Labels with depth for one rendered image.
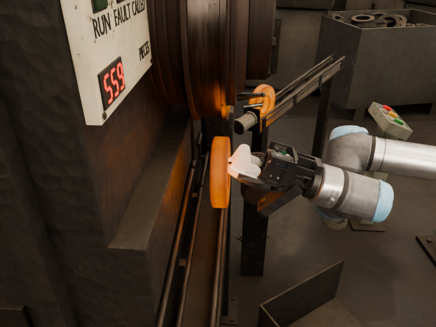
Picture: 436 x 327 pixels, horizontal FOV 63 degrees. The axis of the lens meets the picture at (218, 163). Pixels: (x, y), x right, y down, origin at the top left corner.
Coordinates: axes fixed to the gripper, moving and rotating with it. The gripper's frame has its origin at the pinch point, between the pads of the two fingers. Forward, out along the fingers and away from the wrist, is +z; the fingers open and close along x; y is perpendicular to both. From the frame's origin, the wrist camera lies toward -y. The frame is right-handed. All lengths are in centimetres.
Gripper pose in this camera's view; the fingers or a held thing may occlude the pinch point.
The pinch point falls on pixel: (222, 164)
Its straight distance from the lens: 76.0
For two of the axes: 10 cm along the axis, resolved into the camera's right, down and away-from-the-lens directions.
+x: -0.8, 5.1, -8.5
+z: -9.6, -2.8, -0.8
